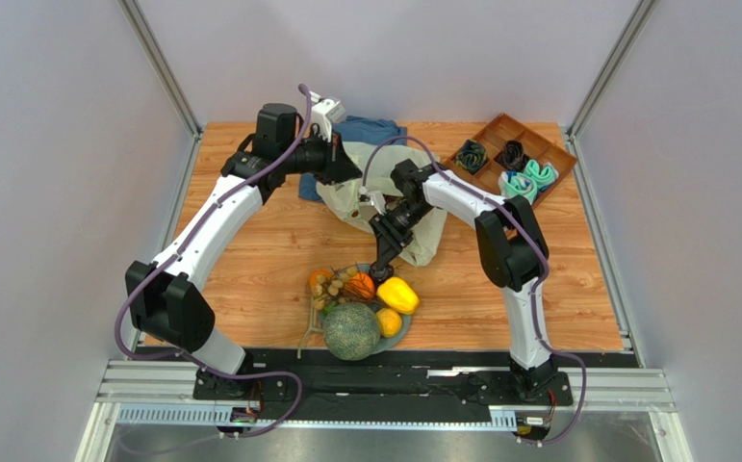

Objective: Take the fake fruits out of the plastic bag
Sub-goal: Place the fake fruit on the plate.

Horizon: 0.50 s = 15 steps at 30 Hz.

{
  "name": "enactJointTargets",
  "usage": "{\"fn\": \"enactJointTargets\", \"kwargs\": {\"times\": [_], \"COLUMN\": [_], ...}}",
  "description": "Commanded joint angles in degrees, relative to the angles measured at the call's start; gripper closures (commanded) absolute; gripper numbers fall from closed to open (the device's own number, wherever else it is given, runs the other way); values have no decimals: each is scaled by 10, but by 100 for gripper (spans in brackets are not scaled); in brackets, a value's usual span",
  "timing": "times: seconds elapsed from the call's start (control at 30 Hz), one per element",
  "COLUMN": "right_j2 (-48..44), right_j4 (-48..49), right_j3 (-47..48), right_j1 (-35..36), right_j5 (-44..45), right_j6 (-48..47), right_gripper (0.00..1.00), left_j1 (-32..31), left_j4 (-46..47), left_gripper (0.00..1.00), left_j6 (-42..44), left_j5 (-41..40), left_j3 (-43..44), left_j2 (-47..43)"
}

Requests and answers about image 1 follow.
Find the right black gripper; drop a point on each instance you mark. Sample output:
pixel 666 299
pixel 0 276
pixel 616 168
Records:
pixel 390 234

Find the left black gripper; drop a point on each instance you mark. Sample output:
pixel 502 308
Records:
pixel 337 166

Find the fake orange fruit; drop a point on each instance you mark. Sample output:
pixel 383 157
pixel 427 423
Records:
pixel 361 285

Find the fake yellow bell pepper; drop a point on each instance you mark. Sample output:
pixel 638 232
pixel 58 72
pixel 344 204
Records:
pixel 398 295

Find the translucent pale green plastic bag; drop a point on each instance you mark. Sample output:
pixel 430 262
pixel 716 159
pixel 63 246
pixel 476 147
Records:
pixel 344 199

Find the fake yellow lemon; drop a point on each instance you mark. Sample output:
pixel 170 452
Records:
pixel 390 322

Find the fake brown longan bunch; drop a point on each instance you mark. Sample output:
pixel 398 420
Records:
pixel 325 298

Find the fake netted melon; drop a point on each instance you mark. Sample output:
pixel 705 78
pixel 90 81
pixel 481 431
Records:
pixel 351 331

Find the grey round plate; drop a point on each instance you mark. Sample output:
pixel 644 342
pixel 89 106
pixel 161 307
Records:
pixel 376 304

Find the fake green orange mango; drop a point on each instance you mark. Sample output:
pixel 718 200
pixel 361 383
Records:
pixel 320 276

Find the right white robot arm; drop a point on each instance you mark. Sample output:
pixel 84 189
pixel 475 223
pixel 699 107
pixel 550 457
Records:
pixel 512 252

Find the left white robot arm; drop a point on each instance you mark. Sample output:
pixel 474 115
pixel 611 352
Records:
pixel 165 299

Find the blue crumpled cloth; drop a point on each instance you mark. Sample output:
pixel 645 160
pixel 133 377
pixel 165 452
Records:
pixel 358 129

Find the dark green rolled sock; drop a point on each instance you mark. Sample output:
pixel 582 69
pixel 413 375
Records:
pixel 472 157

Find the white teal rolled sock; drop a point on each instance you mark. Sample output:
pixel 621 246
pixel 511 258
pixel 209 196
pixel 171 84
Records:
pixel 513 184

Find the black rolled sock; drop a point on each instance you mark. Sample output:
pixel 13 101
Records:
pixel 512 157

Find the brown wooden divided tray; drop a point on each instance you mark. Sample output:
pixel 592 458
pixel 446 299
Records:
pixel 494 135

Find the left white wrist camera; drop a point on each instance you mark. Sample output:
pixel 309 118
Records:
pixel 325 113

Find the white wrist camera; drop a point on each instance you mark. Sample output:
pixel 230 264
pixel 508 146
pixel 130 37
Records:
pixel 371 203
pixel 325 113

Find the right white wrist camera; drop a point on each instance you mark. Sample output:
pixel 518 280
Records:
pixel 371 203

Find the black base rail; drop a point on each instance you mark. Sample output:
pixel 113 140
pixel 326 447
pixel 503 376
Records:
pixel 392 387

